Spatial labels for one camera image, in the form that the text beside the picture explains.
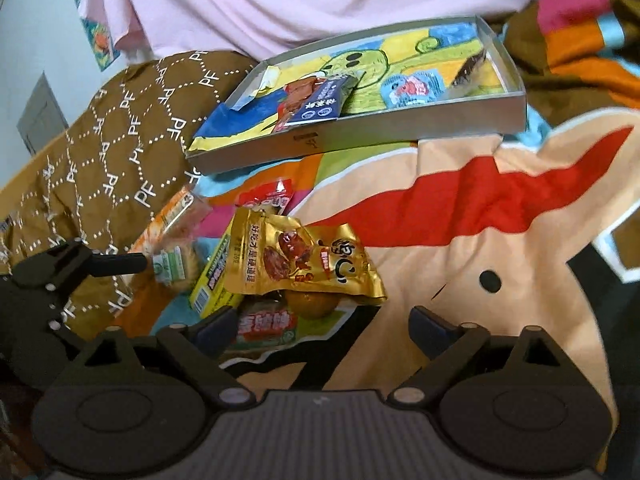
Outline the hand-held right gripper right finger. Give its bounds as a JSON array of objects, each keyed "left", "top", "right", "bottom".
[{"left": 387, "top": 304, "right": 576, "bottom": 408}]

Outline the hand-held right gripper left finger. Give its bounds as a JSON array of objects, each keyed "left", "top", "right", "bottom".
[{"left": 70, "top": 304, "right": 258, "bottom": 408}]

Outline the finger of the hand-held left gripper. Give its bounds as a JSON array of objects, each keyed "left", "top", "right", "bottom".
[
  {"left": 11, "top": 240, "right": 149, "bottom": 303},
  {"left": 47, "top": 305, "right": 90, "bottom": 361}
]

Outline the yellow snack packet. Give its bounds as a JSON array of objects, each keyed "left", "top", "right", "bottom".
[{"left": 189, "top": 230, "right": 247, "bottom": 320}]

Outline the red snack packet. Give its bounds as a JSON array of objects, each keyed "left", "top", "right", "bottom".
[{"left": 234, "top": 302, "right": 301, "bottom": 350}]

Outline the clear green label snack packet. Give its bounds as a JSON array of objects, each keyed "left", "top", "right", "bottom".
[{"left": 151, "top": 242, "right": 203, "bottom": 293}]

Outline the orange cracker packet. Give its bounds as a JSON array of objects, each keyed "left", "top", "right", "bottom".
[{"left": 127, "top": 187, "right": 213, "bottom": 261}]

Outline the gold snack packet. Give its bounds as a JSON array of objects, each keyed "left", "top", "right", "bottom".
[{"left": 221, "top": 206, "right": 389, "bottom": 307}]

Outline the quail egg packet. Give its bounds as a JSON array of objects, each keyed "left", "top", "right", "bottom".
[{"left": 235, "top": 177, "right": 296, "bottom": 213}]

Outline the cardboard tray with cartoon drawing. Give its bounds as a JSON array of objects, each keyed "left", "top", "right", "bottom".
[{"left": 185, "top": 14, "right": 528, "bottom": 176}]

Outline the light blue snack packet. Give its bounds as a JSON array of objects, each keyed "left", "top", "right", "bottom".
[{"left": 379, "top": 71, "right": 447, "bottom": 110}]

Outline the dark blue snack packet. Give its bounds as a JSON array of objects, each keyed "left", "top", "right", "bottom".
[{"left": 272, "top": 72, "right": 362, "bottom": 133}]

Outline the clear packet of dark snack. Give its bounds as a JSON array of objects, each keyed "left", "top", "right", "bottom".
[{"left": 449, "top": 51, "right": 493, "bottom": 95}]

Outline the small orange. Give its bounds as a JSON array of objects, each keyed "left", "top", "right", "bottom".
[{"left": 286, "top": 291, "right": 337, "bottom": 319}]

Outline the brown patterned quilt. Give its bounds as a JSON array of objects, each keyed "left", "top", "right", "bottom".
[{"left": 0, "top": 50, "right": 266, "bottom": 356}]

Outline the colourful printed blanket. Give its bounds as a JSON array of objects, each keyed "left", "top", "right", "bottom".
[{"left": 112, "top": 0, "right": 640, "bottom": 480}]

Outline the colourful crayon drawing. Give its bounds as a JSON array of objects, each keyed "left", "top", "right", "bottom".
[{"left": 187, "top": 20, "right": 506, "bottom": 153}]

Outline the pink sheet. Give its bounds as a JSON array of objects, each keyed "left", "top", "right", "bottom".
[{"left": 75, "top": 0, "right": 566, "bottom": 61}]

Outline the wooden bed frame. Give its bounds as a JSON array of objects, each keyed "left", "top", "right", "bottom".
[{"left": 0, "top": 130, "right": 96, "bottom": 201}]

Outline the wall poster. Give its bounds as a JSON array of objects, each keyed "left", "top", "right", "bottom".
[{"left": 74, "top": 0, "right": 121, "bottom": 72}]

